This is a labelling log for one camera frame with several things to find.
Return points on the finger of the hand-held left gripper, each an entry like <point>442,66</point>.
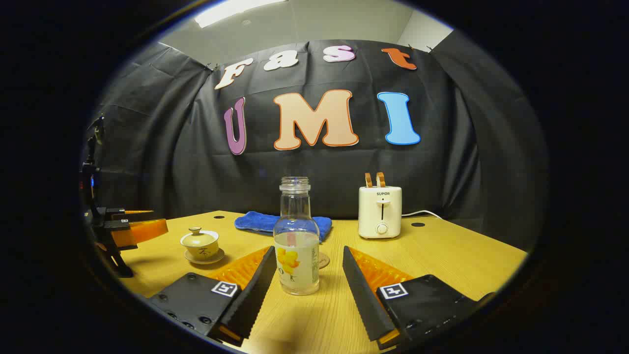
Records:
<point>142,231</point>
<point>120,212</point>

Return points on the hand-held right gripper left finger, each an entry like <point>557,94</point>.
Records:
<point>255,295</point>

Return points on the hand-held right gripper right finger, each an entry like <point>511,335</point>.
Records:
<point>361,295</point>

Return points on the round cork coaster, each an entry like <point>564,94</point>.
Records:
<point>324,260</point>

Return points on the cream ceramic teacup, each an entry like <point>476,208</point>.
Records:
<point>200,251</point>

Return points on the clear glass water bottle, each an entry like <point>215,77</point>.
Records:
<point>296,246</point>

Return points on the cream ceramic saucer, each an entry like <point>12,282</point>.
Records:
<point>216,258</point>

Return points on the blue towel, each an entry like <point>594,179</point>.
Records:
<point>255,222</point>

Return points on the black backdrop cloth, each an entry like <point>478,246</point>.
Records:
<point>196,172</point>

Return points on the white toaster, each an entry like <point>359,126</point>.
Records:
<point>378,211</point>

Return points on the toast bread slice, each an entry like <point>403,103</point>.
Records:
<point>368,180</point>
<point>381,179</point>

